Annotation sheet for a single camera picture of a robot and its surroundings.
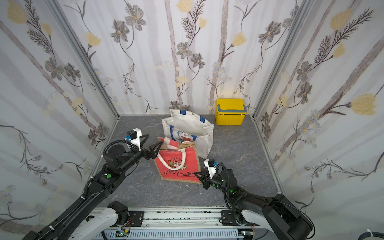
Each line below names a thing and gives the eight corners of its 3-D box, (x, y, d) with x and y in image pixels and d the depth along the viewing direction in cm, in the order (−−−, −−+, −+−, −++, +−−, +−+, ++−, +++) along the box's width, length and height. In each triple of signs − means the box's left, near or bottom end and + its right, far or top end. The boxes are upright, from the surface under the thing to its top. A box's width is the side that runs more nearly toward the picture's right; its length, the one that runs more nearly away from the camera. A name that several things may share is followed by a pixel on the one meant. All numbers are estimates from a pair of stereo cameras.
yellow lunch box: (215, 127, 116) (218, 113, 104) (214, 111, 128) (216, 97, 115) (242, 127, 116) (247, 113, 104) (238, 112, 128) (242, 97, 116)
